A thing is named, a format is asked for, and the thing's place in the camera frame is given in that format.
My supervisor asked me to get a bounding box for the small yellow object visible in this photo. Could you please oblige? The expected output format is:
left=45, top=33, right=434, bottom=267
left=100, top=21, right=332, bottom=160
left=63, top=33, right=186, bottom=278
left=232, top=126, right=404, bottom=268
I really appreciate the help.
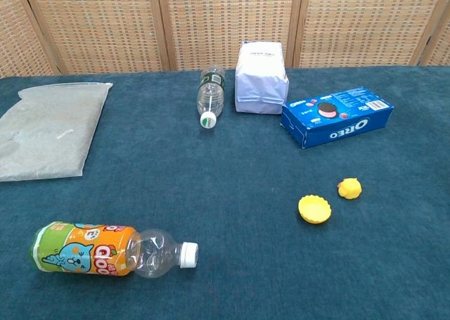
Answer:
left=337, top=177, right=363, bottom=200

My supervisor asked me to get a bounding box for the yellow cupcake mould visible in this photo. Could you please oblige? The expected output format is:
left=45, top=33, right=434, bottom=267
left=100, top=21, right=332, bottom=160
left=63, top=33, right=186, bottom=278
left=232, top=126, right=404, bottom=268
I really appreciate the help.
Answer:
left=297, top=194, right=333, bottom=225

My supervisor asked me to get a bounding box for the blue table cloth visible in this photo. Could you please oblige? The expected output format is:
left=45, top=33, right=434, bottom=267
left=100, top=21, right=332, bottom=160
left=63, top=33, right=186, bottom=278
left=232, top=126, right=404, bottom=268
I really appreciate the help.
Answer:
left=0, top=65, right=450, bottom=320

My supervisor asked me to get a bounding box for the clear water bottle green label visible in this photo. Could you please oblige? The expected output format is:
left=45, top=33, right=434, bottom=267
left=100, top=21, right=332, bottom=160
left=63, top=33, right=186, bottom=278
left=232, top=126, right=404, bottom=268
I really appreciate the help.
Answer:
left=195, top=65, right=226, bottom=129

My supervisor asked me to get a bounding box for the white paper package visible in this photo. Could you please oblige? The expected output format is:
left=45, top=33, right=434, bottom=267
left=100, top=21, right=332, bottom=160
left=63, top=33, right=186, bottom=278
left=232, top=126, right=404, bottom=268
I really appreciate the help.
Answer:
left=234, top=41, right=290, bottom=115

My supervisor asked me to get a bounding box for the blue Oreo cookie box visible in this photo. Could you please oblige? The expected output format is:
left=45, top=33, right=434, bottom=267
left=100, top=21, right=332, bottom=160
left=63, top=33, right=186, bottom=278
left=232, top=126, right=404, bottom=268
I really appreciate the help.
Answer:
left=280, top=85, right=394, bottom=150

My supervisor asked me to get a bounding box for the woven folding screen panel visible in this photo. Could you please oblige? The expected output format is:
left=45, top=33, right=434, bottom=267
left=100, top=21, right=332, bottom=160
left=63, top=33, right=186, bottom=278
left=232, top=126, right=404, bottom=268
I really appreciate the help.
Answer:
left=420, top=15, right=450, bottom=67
left=20, top=0, right=176, bottom=75
left=147, top=0, right=305, bottom=72
left=293, top=0, right=450, bottom=69
left=0, top=0, right=61, bottom=78

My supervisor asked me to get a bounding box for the orange cartoon label drink bottle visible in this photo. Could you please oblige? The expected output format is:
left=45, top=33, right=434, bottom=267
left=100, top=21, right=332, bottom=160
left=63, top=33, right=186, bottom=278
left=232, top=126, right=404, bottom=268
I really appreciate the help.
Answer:
left=28, top=221, right=200, bottom=279

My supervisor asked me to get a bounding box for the clear plastic zip bag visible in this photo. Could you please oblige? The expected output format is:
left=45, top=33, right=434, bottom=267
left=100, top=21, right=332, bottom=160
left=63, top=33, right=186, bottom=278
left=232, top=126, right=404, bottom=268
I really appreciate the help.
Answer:
left=0, top=82, right=114, bottom=183

